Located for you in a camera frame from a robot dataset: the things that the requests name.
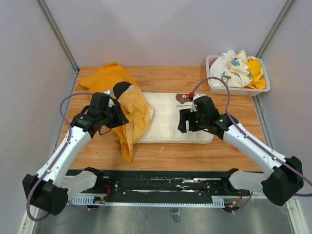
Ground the yellow pillowcase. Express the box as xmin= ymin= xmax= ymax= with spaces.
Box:
xmin=112 ymin=81 xmax=153 ymax=163

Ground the orange mouse print pillow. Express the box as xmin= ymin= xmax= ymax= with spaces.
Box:
xmin=78 ymin=62 xmax=144 ymax=99

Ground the white cable duct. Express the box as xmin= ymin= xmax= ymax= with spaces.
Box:
xmin=70 ymin=192 xmax=225 ymax=208

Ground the white bear print pillow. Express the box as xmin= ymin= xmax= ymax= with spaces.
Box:
xmin=138 ymin=92 xmax=214 ymax=144

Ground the aluminium frame post left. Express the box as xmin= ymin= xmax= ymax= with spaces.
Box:
xmin=36 ymin=0 xmax=80 ymax=74

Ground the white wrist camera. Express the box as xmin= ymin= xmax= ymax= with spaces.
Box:
xmin=190 ymin=94 xmax=203 ymax=113
xmin=103 ymin=90 xmax=115 ymax=108

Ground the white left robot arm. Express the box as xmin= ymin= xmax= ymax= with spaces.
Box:
xmin=22 ymin=90 xmax=129 ymax=221

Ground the white plastic basket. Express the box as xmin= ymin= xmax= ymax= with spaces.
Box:
xmin=206 ymin=51 xmax=271 ymax=97

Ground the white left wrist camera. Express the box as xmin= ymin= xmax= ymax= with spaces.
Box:
xmin=103 ymin=90 xmax=115 ymax=108

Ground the yellow cloth in basket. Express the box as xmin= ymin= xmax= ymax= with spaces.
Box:
xmin=245 ymin=59 xmax=266 ymax=90

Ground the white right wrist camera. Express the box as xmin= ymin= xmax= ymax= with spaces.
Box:
xmin=190 ymin=94 xmax=203 ymax=113

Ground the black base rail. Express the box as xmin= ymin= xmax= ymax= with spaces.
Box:
xmin=63 ymin=169 xmax=264 ymax=203

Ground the white crumpled cloth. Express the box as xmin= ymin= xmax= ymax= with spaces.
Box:
xmin=210 ymin=50 xmax=257 ymax=88

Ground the aluminium frame post right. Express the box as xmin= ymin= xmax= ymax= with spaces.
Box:
xmin=256 ymin=0 xmax=296 ymax=58

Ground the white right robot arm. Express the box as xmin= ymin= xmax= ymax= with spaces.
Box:
xmin=177 ymin=95 xmax=304 ymax=206

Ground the aluminium frame post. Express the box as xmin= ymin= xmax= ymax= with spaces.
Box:
xmin=36 ymin=0 xmax=80 ymax=74
xmin=256 ymin=0 xmax=296 ymax=58

